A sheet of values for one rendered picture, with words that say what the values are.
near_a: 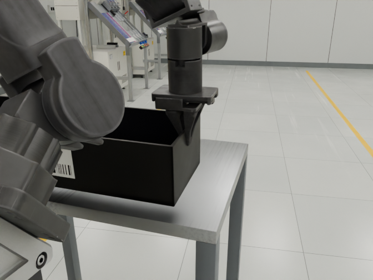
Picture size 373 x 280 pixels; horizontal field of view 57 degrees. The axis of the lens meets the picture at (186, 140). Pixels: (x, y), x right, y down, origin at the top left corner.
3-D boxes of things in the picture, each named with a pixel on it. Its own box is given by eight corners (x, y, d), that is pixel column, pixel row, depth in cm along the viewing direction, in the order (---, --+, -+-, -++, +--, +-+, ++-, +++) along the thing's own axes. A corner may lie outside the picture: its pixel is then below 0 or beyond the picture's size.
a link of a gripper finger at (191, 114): (169, 135, 67) (167, 87, 63) (205, 138, 65) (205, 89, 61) (156, 149, 61) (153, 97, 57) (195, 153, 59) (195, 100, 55)
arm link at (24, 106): (-20, 139, 33) (5, 130, 29) (29, 61, 38) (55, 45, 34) (59, 183, 38) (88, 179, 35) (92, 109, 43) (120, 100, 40)
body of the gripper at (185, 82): (164, 94, 64) (162, 53, 61) (218, 97, 61) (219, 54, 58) (151, 104, 58) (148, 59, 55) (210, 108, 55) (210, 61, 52)
